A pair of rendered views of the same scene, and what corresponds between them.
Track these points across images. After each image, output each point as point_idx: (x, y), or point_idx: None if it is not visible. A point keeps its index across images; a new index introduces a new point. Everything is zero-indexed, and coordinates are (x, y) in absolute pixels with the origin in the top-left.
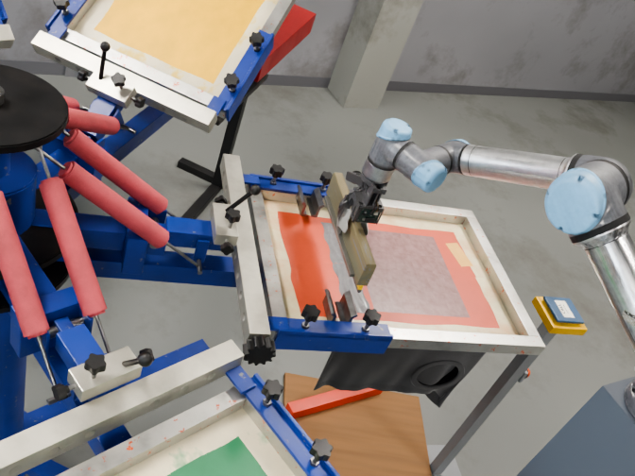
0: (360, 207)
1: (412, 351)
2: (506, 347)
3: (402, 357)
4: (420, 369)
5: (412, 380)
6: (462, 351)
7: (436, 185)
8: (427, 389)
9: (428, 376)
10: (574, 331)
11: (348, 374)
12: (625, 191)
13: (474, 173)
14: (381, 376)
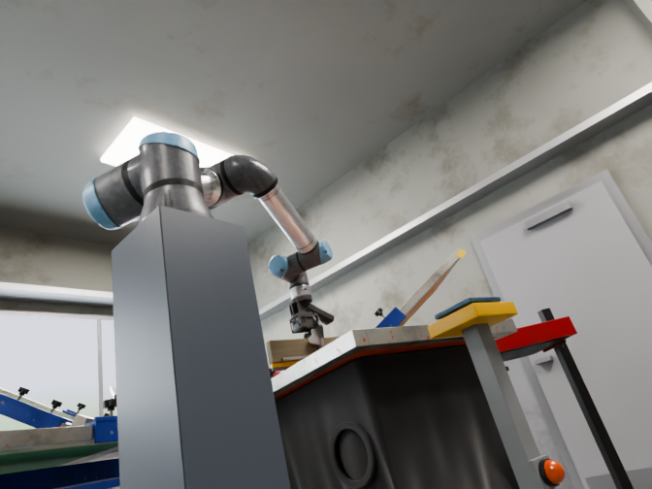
0: (289, 320)
1: (313, 420)
2: (322, 351)
3: (312, 433)
4: (330, 447)
5: (335, 470)
6: (344, 402)
7: (277, 267)
8: (356, 487)
9: (350, 463)
10: (457, 317)
11: (298, 476)
12: (218, 162)
13: (293, 244)
14: (322, 476)
